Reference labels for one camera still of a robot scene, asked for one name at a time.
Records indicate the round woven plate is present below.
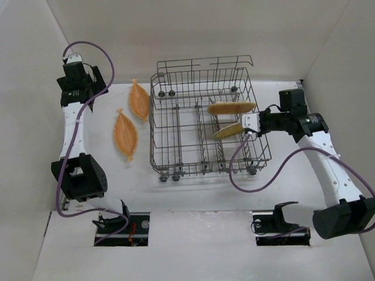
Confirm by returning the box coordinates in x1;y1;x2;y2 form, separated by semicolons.
207;102;257;115
213;123;244;139

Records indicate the fish-shaped woven plate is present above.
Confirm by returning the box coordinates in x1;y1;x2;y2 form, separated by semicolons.
129;78;149;122
114;108;138;161

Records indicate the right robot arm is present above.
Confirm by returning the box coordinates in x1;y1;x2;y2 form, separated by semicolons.
260;88;374;239

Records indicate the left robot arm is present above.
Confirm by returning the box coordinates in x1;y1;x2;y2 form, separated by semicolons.
51;59;108;218

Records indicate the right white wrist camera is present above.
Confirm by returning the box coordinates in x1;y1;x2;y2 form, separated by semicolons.
240;113;261;136

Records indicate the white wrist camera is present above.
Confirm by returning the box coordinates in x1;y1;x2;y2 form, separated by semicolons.
240;113;261;136
62;53;83;66

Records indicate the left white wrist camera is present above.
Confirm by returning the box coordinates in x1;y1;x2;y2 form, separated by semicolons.
62;53;83;66

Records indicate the grey wire dish rack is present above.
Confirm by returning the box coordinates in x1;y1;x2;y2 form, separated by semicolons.
149;55;271;182

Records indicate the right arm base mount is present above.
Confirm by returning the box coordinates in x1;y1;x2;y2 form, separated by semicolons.
250;211;311;246

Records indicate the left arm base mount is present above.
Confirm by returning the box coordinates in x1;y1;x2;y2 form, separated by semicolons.
93;212;151;247

